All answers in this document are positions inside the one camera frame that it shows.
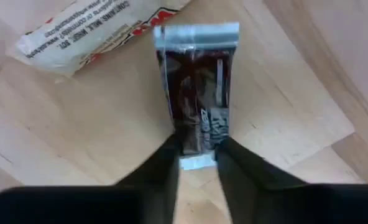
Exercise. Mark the white Whoppers candy pack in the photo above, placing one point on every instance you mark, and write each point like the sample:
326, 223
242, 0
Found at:
87, 34

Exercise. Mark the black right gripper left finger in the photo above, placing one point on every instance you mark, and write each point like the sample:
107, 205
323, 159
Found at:
109, 205

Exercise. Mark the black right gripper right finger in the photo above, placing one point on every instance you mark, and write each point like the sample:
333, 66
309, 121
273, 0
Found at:
280, 202

